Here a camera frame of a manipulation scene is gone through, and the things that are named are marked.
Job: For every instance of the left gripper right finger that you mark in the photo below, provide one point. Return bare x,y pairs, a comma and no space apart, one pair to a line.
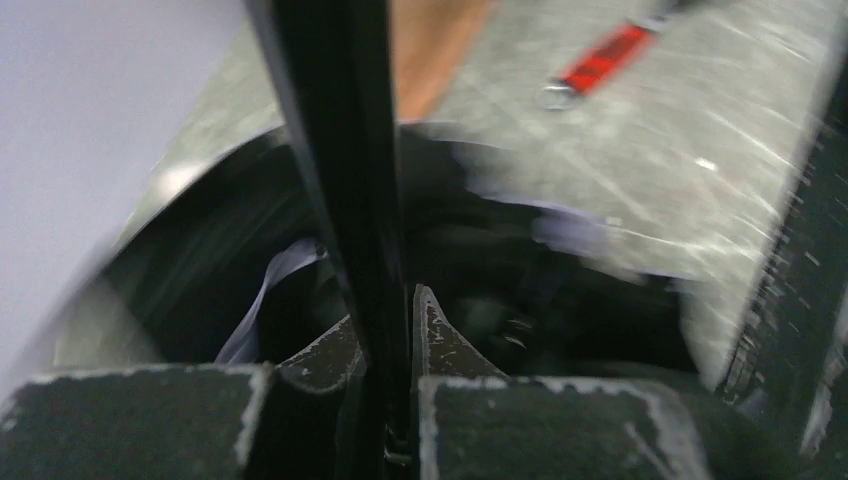
439,349

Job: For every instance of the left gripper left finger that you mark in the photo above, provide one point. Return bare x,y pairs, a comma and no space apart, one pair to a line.
327,363

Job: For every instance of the wooden board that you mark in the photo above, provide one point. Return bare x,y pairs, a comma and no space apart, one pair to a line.
429,39

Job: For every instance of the lilac folding umbrella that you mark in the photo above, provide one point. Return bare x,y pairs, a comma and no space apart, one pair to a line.
329,62

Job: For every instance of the red handled adjustable wrench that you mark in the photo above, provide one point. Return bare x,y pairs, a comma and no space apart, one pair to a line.
601,61

